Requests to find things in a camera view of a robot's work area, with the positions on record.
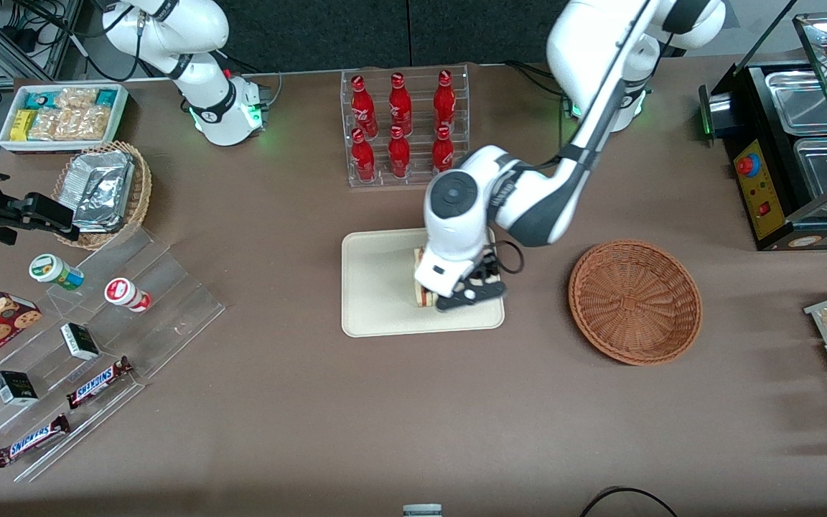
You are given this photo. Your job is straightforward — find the triangular sandwich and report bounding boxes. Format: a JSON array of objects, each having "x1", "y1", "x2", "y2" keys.
[{"x1": 412, "y1": 246, "x2": 443, "y2": 308}]

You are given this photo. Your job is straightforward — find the cream plastic tray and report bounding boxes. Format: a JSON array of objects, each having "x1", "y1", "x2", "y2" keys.
[{"x1": 341, "y1": 224, "x2": 505, "y2": 338}]

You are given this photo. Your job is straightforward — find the light wicker basket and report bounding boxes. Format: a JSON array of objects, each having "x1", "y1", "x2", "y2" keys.
[{"x1": 52, "y1": 141, "x2": 152, "y2": 251}]

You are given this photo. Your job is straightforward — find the brown wicker basket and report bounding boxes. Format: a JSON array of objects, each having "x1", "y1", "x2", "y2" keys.
[{"x1": 568, "y1": 239, "x2": 703, "y2": 367}]

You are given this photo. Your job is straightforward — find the green lid jar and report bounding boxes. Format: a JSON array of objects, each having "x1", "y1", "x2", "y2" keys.
[{"x1": 29, "y1": 253, "x2": 85, "y2": 291}]

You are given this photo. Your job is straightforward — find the silver foil packet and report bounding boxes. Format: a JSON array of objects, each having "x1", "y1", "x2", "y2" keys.
[{"x1": 69, "y1": 151, "x2": 136, "y2": 233}]

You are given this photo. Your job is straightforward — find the white plastic snack bin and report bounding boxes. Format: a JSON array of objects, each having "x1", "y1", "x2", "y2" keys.
[{"x1": 0, "y1": 84, "x2": 129, "y2": 154}]

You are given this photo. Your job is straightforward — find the clear cracker bag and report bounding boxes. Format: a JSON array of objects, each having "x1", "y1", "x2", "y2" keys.
[
  {"x1": 55, "y1": 88, "x2": 98, "y2": 110},
  {"x1": 69, "y1": 106, "x2": 113, "y2": 141},
  {"x1": 29, "y1": 108, "x2": 70, "y2": 141}
]

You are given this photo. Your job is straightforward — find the clear acrylic bottle rack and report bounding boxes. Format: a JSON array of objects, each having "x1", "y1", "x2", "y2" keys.
[{"x1": 340, "y1": 65, "x2": 470, "y2": 189}]

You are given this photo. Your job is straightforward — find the red lid jar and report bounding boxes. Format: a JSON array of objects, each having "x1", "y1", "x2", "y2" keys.
[{"x1": 104, "y1": 277, "x2": 152, "y2": 313}]

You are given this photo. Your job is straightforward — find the red cola bottle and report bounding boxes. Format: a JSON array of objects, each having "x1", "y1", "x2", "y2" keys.
[
  {"x1": 388, "y1": 72, "x2": 413, "y2": 136},
  {"x1": 351, "y1": 75, "x2": 378, "y2": 137},
  {"x1": 434, "y1": 70, "x2": 456, "y2": 132},
  {"x1": 388, "y1": 126, "x2": 411, "y2": 179},
  {"x1": 351, "y1": 128, "x2": 377, "y2": 182},
  {"x1": 431, "y1": 124, "x2": 455, "y2": 174}
]

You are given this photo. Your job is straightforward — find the small black box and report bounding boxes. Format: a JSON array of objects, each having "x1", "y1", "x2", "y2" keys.
[
  {"x1": 0, "y1": 371, "x2": 39, "y2": 406},
  {"x1": 60, "y1": 322, "x2": 101, "y2": 361}
]

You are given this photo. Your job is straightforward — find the clear acrylic stepped shelf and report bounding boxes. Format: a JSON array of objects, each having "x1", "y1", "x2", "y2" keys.
[{"x1": 0, "y1": 226, "x2": 226, "y2": 483}]

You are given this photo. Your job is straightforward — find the Snickers chocolate bar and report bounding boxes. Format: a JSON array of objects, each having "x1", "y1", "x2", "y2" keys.
[
  {"x1": 0, "y1": 414, "x2": 71, "y2": 468},
  {"x1": 66, "y1": 356, "x2": 134, "y2": 410}
]

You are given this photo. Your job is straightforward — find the black food warmer cabinet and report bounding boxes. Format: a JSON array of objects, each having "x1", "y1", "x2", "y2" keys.
[{"x1": 697, "y1": 0, "x2": 827, "y2": 252}]

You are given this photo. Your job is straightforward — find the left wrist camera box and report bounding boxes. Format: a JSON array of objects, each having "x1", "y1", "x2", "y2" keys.
[{"x1": 434, "y1": 281, "x2": 508, "y2": 312}]

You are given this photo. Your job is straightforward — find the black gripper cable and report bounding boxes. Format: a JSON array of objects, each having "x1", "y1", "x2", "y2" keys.
[{"x1": 492, "y1": 241, "x2": 527, "y2": 275}]

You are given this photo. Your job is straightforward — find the aluminium frame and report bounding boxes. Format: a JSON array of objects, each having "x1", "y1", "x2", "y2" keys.
[{"x1": 0, "y1": 0, "x2": 88, "y2": 83}]

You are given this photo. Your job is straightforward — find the black base cable bundle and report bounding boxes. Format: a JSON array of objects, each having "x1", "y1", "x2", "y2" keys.
[{"x1": 505, "y1": 61, "x2": 565, "y2": 98}]

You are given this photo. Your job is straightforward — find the black floor cable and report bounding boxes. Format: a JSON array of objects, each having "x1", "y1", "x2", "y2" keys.
[{"x1": 579, "y1": 487, "x2": 680, "y2": 517}]

